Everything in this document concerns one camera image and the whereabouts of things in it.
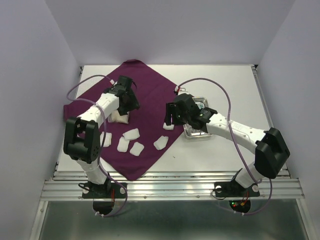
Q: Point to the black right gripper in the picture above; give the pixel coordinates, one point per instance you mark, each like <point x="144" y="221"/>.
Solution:
<point x="172" y="108"/>

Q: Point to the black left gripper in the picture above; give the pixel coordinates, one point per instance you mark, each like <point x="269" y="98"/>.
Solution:
<point x="133" y="104"/>

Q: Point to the bag of cotton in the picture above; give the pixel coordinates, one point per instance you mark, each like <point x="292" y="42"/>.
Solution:
<point x="115" y="117"/>

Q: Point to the suture packet white green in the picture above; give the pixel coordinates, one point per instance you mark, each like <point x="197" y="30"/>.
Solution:
<point x="200" y="105"/>

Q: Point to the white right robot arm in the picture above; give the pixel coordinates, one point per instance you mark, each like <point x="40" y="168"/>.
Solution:
<point x="268" y="146"/>

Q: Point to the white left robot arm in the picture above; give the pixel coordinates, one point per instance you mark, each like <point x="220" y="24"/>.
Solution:
<point x="82" y="133"/>

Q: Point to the steel tray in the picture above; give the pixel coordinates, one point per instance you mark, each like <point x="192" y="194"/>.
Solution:
<point x="191" y="133"/>

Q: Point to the gauze pad centre large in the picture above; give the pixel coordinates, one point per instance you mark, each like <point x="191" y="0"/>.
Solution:
<point x="132" y="134"/>

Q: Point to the purple cloth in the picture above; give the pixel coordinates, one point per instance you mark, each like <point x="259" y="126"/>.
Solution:
<point x="153" y="91"/>

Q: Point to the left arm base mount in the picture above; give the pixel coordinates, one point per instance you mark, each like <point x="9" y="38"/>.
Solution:
<point x="108" y="198"/>

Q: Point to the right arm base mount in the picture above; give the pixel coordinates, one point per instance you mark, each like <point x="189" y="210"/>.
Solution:
<point x="232" y="189"/>

